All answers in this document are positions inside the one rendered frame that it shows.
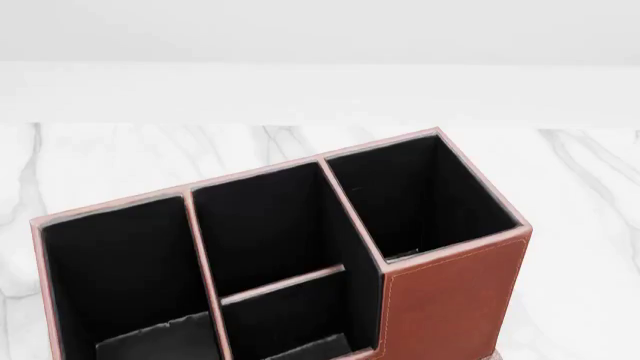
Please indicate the brown leather desk caddy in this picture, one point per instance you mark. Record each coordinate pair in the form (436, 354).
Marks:
(450, 300)

